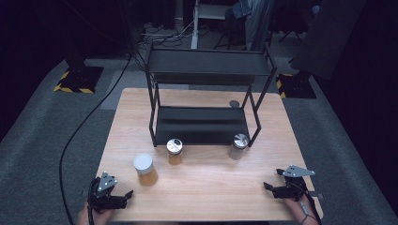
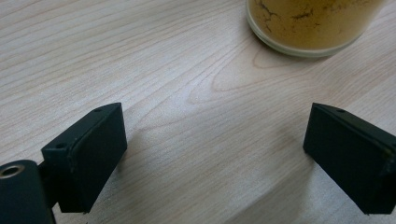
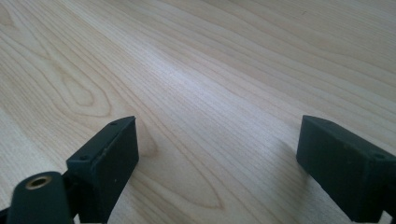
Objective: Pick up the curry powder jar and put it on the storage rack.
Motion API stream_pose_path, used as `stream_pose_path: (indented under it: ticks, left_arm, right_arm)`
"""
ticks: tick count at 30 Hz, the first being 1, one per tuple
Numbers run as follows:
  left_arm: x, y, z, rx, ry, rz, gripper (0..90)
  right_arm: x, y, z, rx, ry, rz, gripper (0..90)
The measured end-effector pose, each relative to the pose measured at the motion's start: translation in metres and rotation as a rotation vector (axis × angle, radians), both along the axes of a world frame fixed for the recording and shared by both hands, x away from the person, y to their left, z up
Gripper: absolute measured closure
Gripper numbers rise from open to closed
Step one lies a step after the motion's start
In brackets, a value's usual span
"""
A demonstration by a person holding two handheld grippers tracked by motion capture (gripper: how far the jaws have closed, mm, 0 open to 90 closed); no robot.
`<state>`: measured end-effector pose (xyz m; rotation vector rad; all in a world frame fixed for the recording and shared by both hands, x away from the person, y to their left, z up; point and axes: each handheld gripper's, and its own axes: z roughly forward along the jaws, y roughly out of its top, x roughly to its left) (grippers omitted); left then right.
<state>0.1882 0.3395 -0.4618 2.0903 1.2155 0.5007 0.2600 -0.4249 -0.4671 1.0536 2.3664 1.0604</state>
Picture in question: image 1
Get right hand-held gripper cable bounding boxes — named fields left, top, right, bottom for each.
left=299, top=187, right=324, bottom=225

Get black two-tier metal rack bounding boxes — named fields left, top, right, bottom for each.
left=144, top=40, right=279, bottom=148

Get white metal stand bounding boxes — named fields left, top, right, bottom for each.
left=191, top=0, right=238, bottom=51

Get dark grey panel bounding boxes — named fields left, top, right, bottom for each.
left=289, top=0, right=368, bottom=81

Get left hand-held gripper cable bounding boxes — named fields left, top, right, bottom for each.
left=86, top=179, right=97, bottom=225

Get hand-held gripper cable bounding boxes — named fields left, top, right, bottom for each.
left=86, top=179, right=97, bottom=225
left=299, top=187, right=324, bottom=225

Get bundle of floor cables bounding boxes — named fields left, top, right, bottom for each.
left=137, top=21, right=195, bottom=49

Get metal-lid jar amber contents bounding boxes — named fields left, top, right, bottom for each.
left=165, top=138, right=184, bottom=166

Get person's left hand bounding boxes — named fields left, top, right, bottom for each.
left=76, top=202, right=115, bottom=225

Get black cable on floor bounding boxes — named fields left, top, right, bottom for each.
left=58, top=54, right=132, bottom=225

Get yellow-black striped stand base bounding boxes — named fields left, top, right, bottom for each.
left=275, top=72, right=317, bottom=100
left=53, top=65, right=105, bottom=95

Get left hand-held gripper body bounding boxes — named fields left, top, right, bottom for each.
left=87, top=171, right=129, bottom=214

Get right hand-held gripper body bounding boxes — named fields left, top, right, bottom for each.
left=272, top=164, right=315, bottom=202

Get chair with denim cloth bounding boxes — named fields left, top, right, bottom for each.
left=214, top=0, right=273, bottom=52

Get white-lid jar amber contents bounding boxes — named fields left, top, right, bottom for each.
left=132, top=152, right=159, bottom=188

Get person's right hand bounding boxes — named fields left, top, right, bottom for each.
left=283, top=195, right=320, bottom=225

